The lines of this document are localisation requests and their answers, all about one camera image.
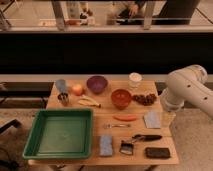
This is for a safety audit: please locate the purple bowl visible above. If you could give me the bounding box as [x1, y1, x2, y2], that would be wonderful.
[86, 75, 108, 94]

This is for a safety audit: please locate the wooden table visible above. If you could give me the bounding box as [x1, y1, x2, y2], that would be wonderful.
[26, 81, 179, 166]

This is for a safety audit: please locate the bunch of red grapes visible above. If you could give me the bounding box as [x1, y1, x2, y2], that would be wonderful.
[132, 93, 157, 106]

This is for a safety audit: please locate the grey cloth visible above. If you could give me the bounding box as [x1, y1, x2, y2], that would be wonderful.
[144, 111, 161, 129]

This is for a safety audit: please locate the blue plastic cup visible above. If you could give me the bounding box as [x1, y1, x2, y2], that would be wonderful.
[55, 79, 67, 93]

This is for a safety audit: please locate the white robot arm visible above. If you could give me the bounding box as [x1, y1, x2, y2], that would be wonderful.
[159, 65, 213, 127]

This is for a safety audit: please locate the orange carrot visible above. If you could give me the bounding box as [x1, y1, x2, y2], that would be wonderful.
[113, 115, 137, 122]

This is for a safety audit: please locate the banana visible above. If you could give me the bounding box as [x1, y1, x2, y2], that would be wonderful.
[78, 95, 101, 108]

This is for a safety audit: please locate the blue sponge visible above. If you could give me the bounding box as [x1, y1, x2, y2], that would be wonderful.
[99, 135, 113, 157]

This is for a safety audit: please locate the metal cup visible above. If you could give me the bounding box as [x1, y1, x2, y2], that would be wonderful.
[57, 93, 69, 106]

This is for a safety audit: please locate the person in background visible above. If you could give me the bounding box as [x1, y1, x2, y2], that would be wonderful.
[114, 0, 201, 25]

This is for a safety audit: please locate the red apple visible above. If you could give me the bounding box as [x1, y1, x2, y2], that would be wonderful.
[71, 84, 84, 96]

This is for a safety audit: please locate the green plastic tray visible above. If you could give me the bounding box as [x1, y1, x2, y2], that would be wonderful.
[23, 109, 93, 160]

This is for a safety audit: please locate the red bowl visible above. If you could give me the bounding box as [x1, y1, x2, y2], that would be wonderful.
[111, 89, 132, 110]

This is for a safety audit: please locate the white lidded jar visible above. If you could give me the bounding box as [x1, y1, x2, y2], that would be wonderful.
[129, 72, 142, 88]

